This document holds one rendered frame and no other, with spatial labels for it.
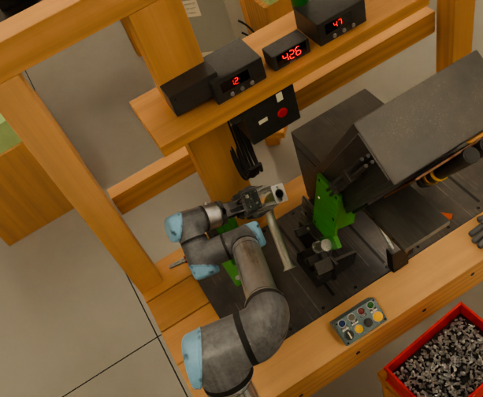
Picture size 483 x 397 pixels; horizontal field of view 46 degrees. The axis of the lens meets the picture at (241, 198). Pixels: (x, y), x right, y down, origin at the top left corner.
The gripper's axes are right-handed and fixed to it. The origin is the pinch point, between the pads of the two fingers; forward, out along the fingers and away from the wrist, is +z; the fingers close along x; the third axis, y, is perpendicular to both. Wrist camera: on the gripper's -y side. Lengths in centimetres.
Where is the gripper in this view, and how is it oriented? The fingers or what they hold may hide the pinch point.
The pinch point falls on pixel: (275, 194)
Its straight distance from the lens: 170.9
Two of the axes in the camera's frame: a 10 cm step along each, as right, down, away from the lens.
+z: 8.7, -2.9, 3.9
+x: -3.3, -9.4, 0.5
